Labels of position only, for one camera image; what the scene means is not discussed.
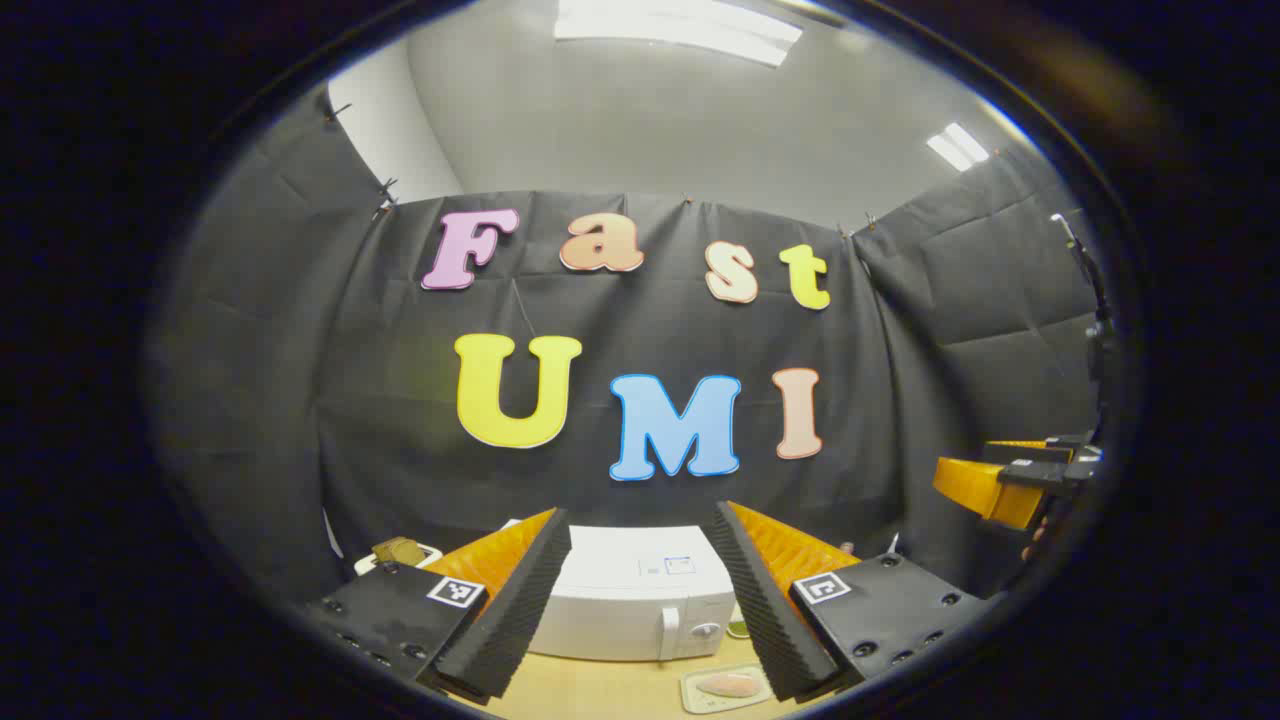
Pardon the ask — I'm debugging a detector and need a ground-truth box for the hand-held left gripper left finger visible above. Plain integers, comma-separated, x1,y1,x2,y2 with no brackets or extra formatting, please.
300,507,573,706

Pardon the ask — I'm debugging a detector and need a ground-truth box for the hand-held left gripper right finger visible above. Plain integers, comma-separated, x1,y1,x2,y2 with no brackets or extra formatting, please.
712,500,991,703

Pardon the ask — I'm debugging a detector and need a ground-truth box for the long ceiling light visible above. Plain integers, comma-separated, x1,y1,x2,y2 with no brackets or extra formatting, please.
553,0,804,68

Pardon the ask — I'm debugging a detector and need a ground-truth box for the white toaster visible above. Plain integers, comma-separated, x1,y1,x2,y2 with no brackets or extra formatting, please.
354,537,443,577

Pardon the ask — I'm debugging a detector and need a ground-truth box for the white microwave oven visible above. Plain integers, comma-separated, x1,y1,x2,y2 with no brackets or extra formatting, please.
527,524,739,663

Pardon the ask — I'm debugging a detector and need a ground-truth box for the thin black pole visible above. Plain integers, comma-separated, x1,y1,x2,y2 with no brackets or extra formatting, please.
1050,212,1117,386

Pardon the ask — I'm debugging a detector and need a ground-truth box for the white square plate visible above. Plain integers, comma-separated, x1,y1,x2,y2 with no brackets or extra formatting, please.
680,664,777,715

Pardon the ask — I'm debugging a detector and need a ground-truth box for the black backdrop cloth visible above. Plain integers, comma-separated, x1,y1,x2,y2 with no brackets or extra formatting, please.
150,85,1113,613

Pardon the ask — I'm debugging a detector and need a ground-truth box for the small ceiling light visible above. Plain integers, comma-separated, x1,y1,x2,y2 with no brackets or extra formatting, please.
925,122,991,173

